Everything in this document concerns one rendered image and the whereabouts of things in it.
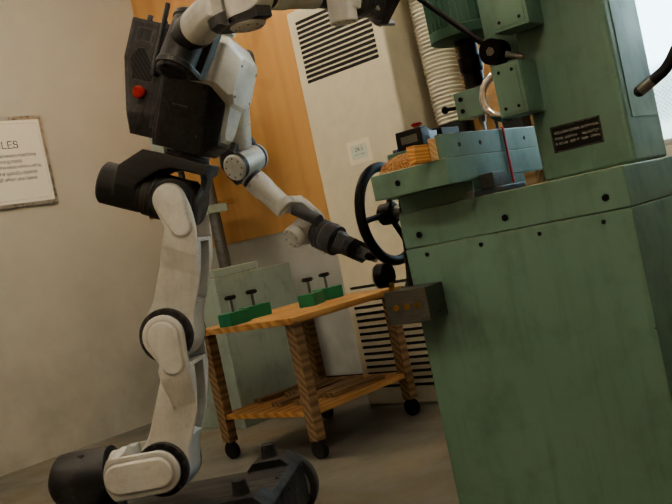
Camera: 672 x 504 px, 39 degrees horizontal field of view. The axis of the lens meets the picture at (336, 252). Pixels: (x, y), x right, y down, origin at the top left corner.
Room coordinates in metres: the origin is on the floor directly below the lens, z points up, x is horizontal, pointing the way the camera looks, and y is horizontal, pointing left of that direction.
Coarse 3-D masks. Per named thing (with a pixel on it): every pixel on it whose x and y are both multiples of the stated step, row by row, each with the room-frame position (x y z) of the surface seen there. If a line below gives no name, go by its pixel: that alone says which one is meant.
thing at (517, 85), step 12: (516, 60) 2.09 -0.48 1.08; (528, 60) 2.13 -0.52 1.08; (492, 72) 2.13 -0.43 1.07; (504, 72) 2.11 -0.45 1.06; (516, 72) 2.09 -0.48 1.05; (528, 72) 2.12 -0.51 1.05; (504, 84) 2.11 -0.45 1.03; (516, 84) 2.09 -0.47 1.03; (528, 84) 2.11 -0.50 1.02; (504, 96) 2.11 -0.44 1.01; (516, 96) 2.10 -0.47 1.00; (528, 96) 2.10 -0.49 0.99; (540, 96) 2.15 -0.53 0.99; (504, 108) 2.12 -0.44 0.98; (516, 108) 2.10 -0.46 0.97; (528, 108) 2.09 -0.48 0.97; (540, 108) 2.14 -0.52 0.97
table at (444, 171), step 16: (448, 160) 2.12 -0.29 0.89; (464, 160) 2.18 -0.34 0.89; (480, 160) 2.24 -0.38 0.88; (496, 160) 2.30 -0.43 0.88; (512, 160) 2.37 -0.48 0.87; (528, 160) 2.44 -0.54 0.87; (384, 176) 2.21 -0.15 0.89; (400, 176) 2.19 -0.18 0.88; (416, 176) 2.16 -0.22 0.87; (432, 176) 2.14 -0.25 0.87; (448, 176) 2.11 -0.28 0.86; (464, 176) 2.17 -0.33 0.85; (384, 192) 2.22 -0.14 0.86; (400, 192) 2.19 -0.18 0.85; (416, 192) 2.20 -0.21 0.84
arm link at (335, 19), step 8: (328, 0) 2.13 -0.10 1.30; (336, 0) 2.11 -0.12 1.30; (344, 0) 2.11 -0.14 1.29; (352, 0) 2.12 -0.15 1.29; (360, 0) 2.15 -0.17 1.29; (368, 0) 2.16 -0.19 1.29; (320, 8) 2.17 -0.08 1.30; (328, 8) 2.14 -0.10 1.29; (336, 8) 2.12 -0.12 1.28; (344, 8) 2.11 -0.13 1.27; (352, 8) 2.12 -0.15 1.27; (360, 8) 2.17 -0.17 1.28; (368, 8) 2.18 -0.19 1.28; (336, 16) 2.12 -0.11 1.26; (344, 16) 2.11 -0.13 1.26; (352, 16) 2.12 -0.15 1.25; (360, 16) 2.20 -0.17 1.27; (336, 24) 2.15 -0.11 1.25; (344, 24) 2.17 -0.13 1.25
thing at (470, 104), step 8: (472, 88) 2.35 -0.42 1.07; (456, 96) 2.38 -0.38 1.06; (464, 96) 2.36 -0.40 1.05; (472, 96) 2.35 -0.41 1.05; (456, 104) 2.38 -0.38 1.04; (464, 104) 2.36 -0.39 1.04; (472, 104) 2.35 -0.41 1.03; (464, 112) 2.36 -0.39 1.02; (472, 112) 2.35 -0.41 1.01; (480, 112) 2.34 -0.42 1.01; (480, 120) 2.37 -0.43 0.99
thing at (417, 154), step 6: (426, 144) 2.13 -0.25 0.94; (408, 150) 2.09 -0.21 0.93; (414, 150) 2.09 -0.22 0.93; (420, 150) 2.10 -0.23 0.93; (426, 150) 2.12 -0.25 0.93; (408, 156) 2.10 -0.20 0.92; (414, 156) 2.09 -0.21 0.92; (420, 156) 2.10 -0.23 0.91; (426, 156) 2.12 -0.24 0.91; (414, 162) 2.09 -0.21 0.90; (420, 162) 2.10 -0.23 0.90; (426, 162) 2.14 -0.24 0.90
